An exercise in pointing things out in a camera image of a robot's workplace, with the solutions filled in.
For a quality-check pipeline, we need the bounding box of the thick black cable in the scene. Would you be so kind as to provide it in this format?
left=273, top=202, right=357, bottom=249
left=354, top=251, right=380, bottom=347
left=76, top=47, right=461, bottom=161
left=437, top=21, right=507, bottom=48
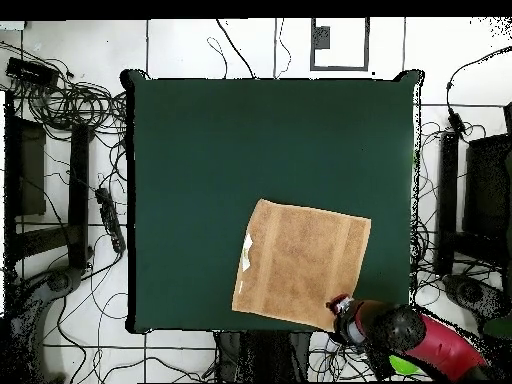
left=215, top=18, right=257, bottom=80

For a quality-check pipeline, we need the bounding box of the thin black looped cable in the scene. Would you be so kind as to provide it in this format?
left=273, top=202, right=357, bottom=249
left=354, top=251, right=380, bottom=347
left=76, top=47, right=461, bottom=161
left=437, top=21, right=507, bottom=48
left=206, top=34, right=229, bottom=80

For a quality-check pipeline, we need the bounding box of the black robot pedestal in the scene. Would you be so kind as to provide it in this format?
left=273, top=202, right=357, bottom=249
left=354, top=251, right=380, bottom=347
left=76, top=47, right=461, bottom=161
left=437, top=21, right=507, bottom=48
left=215, top=330, right=313, bottom=383

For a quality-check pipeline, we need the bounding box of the grey chair base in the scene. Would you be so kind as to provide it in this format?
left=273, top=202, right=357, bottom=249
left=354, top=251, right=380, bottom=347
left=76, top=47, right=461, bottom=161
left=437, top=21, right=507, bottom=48
left=5, top=265, right=85, bottom=384
left=441, top=273, right=511, bottom=321

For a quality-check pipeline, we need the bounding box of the black stand frame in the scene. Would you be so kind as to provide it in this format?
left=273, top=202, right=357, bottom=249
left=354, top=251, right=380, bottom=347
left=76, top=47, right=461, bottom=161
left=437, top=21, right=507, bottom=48
left=434, top=101, right=512, bottom=281
left=3, top=89, right=95, bottom=273

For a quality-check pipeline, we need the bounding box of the black power adapter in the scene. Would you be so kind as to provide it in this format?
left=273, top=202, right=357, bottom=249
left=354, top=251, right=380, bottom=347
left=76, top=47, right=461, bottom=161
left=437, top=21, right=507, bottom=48
left=446, top=106, right=468, bottom=139

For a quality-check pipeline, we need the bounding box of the black power strip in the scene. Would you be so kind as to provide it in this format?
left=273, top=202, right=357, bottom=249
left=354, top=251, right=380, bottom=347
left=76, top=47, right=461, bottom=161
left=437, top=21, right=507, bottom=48
left=94, top=186, right=127, bottom=255

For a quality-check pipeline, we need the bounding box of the black adapter cable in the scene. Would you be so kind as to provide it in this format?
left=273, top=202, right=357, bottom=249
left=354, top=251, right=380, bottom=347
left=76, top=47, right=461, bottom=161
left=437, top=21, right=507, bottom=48
left=445, top=45, right=512, bottom=110

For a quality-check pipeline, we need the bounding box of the dark green tablecloth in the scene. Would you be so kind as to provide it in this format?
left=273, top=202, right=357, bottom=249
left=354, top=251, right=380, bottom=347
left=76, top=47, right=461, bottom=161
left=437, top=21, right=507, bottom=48
left=120, top=68, right=425, bottom=335

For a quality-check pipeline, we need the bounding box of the small grey square plate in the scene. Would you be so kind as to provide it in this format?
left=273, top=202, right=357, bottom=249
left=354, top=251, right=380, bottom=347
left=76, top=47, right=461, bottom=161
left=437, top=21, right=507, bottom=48
left=313, top=25, right=332, bottom=50

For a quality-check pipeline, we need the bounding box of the flat black box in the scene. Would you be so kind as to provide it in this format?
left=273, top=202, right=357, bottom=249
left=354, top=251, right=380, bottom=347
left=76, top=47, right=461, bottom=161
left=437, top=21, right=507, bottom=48
left=5, top=56, right=60, bottom=87

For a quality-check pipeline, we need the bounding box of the bright green ball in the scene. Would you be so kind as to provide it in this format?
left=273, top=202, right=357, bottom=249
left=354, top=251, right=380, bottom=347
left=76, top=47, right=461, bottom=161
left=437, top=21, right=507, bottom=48
left=389, top=354, right=423, bottom=376

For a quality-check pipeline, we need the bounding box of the tan terry towel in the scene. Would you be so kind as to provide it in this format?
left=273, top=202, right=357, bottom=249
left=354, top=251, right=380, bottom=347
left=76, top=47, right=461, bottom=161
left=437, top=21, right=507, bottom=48
left=230, top=197, right=373, bottom=332

